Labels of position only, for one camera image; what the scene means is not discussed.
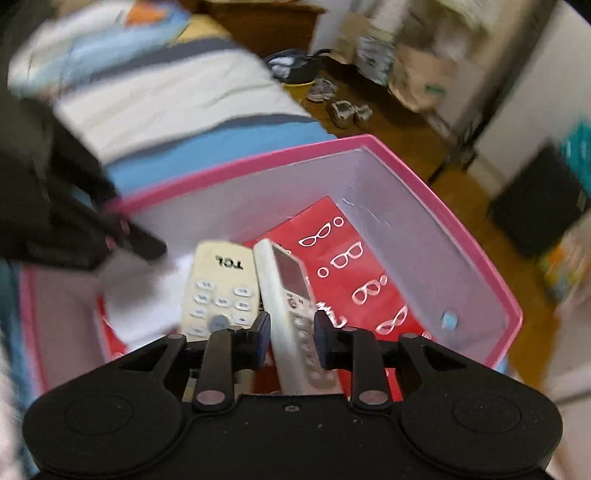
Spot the teal felt handbag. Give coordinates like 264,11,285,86
558,117,591,183

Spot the pink cardboard box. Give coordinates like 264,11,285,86
21,134,522,393

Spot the black bin with yellow rim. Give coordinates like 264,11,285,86
265,48,326,88

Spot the grey sneaker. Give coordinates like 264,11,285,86
307,78,337,103
329,99,374,129

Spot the colourful gift bag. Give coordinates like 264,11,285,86
538,228,591,303

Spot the brown paper bag green print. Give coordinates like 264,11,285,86
388,44,458,112

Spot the black clothes rack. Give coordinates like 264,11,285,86
427,69,522,184

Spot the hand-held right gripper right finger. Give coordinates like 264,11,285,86
314,311,467,410

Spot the plain brown paper bag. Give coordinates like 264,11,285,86
332,11,370,63

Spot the patterned grey shopping bag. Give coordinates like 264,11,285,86
355,28,395,86

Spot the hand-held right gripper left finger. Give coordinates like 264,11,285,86
117,311,271,413

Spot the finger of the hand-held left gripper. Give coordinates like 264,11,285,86
104,215,168,260

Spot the red box with glasses print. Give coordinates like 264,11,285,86
99,196,432,402

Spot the black suitcase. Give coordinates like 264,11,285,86
487,145,587,258

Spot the cream remote control with screen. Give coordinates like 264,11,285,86
253,239,343,394

